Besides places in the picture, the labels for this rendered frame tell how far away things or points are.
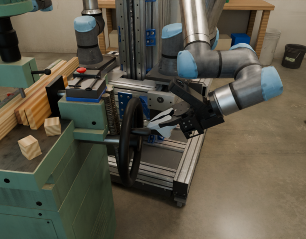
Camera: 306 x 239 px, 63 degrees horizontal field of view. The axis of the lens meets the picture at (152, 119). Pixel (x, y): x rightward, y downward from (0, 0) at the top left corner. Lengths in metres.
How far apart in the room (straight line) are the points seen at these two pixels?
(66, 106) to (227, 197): 1.28
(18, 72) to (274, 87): 0.67
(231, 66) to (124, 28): 0.84
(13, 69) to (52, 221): 0.45
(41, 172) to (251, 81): 0.55
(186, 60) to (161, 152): 1.11
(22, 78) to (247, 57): 0.62
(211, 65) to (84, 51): 0.92
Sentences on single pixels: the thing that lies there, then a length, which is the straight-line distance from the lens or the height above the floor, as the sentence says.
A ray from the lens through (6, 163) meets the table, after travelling 0.70.
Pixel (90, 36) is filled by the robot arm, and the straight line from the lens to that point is 1.44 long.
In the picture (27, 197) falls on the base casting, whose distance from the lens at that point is 0.80.
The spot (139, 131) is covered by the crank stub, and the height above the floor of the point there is 0.91.
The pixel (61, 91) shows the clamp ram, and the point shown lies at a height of 0.96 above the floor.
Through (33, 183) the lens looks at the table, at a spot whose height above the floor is 0.87.
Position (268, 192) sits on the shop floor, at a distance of 1.90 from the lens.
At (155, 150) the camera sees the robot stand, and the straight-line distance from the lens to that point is 1.72.
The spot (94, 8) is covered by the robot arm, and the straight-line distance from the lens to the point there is 1.56.
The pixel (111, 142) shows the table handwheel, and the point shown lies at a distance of 0.82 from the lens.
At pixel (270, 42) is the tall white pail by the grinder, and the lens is 3.97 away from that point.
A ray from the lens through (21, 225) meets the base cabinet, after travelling 0.92.
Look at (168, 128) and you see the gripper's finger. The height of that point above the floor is 0.92.
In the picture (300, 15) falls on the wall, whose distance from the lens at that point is 4.38.
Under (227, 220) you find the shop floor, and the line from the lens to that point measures 1.66.
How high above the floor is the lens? 1.31
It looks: 33 degrees down
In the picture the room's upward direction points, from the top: straight up
